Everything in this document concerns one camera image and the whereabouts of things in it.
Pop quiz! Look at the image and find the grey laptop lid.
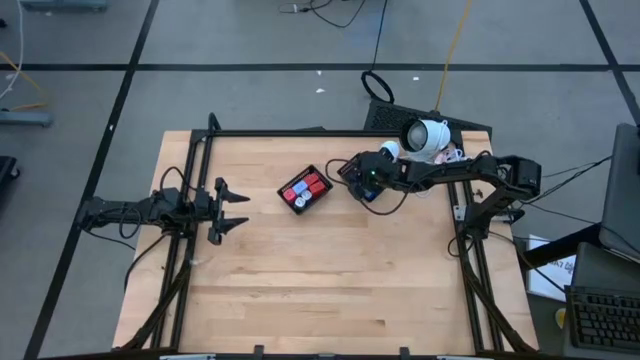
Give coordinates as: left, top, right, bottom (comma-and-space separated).
598, 122, 640, 264

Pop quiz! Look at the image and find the grey-blue floor foot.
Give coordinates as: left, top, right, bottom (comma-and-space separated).
18, 0, 109, 13
0, 109, 53, 129

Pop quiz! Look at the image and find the white round puck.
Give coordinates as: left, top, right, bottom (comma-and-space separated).
378, 140, 402, 162

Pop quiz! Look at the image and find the black support bar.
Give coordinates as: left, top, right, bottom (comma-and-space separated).
519, 222, 601, 270

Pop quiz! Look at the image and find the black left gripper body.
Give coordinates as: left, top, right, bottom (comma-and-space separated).
192, 177, 225, 247

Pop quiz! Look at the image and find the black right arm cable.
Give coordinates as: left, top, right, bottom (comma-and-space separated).
324, 158, 419, 218

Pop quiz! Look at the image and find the black aluminium table frame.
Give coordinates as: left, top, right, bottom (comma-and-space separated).
112, 112, 540, 354

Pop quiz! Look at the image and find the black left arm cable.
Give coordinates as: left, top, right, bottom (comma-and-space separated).
117, 165, 191, 241

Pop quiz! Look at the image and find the dark laptop body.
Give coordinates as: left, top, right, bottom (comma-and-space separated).
569, 241, 640, 301

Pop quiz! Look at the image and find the black cable tangle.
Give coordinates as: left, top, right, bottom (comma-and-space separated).
278, 0, 367, 30

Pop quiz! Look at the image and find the black coiled cable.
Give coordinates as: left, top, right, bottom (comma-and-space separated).
360, 0, 397, 105

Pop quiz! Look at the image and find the black slotted plastic basket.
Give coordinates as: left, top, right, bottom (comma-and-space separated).
276, 164, 335, 217
336, 153, 387, 204

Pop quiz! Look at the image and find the orange floor cable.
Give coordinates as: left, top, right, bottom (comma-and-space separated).
0, 51, 50, 112

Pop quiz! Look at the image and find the white spotlight lamp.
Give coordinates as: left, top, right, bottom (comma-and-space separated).
398, 118, 452, 164

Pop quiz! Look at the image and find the black keyboard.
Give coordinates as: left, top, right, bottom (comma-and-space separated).
563, 284, 640, 357

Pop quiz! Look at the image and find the yellow cable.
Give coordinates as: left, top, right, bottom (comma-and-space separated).
433, 0, 474, 112

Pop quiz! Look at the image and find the black perforated metal box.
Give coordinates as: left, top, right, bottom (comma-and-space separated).
363, 98, 494, 136

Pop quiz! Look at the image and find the black floor object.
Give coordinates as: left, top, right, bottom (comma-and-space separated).
0, 155, 22, 195

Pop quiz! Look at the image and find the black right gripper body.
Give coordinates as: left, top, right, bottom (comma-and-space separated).
357, 151, 402, 194

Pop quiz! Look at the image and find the white floor cable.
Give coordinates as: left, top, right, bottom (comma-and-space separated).
0, 0, 25, 101

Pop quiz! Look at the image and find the red block with white dot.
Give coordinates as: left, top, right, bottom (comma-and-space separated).
303, 172, 327, 198

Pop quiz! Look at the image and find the white paper sheet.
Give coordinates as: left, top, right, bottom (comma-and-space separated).
526, 233, 577, 303

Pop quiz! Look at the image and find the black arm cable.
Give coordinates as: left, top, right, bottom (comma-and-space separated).
117, 165, 191, 241
324, 158, 419, 218

